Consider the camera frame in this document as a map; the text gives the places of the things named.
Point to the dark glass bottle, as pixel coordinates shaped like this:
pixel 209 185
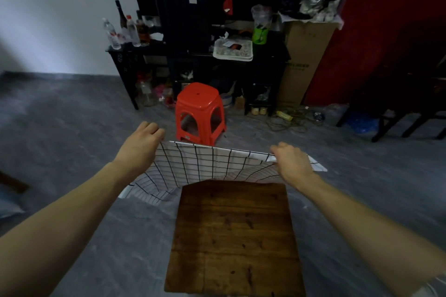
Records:
pixel 121 15

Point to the green cup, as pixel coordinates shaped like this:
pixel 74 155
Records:
pixel 259 36

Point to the person's left hand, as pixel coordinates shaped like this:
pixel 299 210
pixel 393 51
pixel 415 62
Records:
pixel 141 154

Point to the yellow slippers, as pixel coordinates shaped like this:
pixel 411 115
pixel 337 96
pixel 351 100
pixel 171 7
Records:
pixel 284 115

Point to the tall cardboard box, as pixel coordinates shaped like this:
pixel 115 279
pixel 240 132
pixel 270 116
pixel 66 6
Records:
pixel 305 63

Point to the black low cabinet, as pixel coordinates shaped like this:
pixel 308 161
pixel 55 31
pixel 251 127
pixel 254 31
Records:
pixel 264 63

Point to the brown glass bottle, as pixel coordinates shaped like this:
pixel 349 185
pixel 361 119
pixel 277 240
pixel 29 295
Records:
pixel 143 32

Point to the dark wooden chair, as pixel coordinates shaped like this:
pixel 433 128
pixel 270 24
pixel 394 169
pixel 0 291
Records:
pixel 400 74

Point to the large red upright panel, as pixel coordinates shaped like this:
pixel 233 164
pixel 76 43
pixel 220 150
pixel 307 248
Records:
pixel 383 28

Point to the wooden folding table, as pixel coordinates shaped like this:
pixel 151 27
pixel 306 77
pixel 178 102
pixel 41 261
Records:
pixel 233 237

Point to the white patterned tray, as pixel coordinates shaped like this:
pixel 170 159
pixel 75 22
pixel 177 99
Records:
pixel 231 51

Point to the person's right forearm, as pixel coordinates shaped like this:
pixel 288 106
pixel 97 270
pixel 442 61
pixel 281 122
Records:
pixel 376 237

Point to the clear plastic bottle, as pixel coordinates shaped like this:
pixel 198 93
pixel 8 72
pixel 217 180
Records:
pixel 112 35
pixel 133 32

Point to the person's right hand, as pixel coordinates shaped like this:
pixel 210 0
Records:
pixel 294 166

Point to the person's white sleeve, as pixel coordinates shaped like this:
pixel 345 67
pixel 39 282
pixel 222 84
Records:
pixel 432 288

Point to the red plastic stool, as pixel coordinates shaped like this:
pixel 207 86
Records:
pixel 198 96

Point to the large clear plastic jug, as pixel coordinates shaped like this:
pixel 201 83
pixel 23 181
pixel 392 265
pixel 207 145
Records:
pixel 147 95

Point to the white paper sheet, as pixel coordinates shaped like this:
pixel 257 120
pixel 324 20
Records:
pixel 289 19

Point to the person's left forearm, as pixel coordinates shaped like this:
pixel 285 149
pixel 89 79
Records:
pixel 59 234

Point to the cream shoe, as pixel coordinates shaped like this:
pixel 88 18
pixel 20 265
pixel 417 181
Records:
pixel 263 111
pixel 255 111

